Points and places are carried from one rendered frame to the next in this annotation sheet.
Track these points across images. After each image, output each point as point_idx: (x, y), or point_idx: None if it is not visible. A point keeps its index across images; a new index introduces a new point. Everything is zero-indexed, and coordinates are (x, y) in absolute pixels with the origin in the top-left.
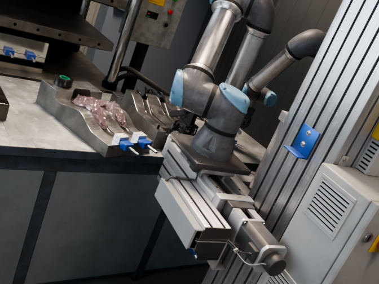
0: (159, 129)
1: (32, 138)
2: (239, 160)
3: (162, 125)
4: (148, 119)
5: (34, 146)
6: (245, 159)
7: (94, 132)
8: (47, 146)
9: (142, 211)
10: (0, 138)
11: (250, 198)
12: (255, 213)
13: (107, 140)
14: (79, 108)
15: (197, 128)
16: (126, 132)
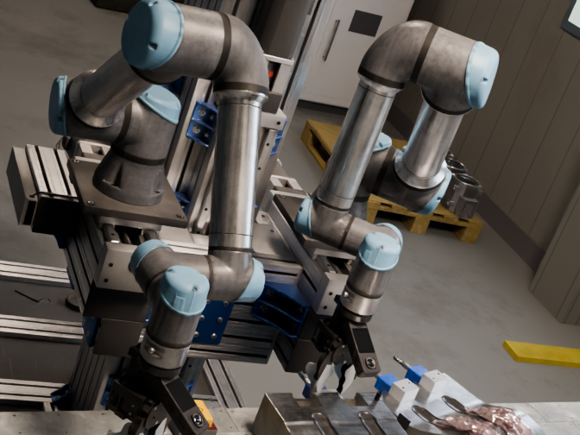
0: (372, 395)
1: (545, 422)
2: (286, 206)
3: (366, 418)
4: (400, 434)
5: (532, 404)
6: (93, 421)
7: (477, 401)
8: (519, 407)
9: None
10: (576, 415)
11: (274, 192)
12: (274, 182)
13: (450, 385)
14: (532, 425)
15: (318, 324)
16: (427, 418)
